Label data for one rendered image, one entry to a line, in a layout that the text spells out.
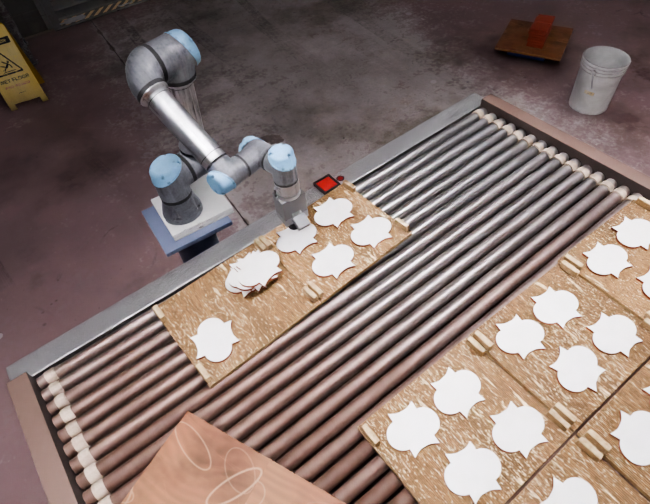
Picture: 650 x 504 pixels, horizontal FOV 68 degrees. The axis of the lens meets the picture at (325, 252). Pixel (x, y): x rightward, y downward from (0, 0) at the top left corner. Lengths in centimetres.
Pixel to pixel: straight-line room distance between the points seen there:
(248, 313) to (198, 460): 48
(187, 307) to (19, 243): 215
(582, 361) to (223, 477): 98
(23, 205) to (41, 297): 87
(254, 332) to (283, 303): 13
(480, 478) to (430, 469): 12
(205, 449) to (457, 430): 63
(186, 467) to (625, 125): 353
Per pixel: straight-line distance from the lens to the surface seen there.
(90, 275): 317
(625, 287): 172
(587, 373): 150
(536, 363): 148
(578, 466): 141
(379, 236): 165
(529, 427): 139
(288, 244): 165
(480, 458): 134
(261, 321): 151
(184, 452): 129
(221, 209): 189
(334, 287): 154
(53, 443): 155
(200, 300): 160
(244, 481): 123
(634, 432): 148
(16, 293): 334
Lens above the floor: 220
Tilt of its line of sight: 51 degrees down
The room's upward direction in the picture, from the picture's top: 7 degrees counter-clockwise
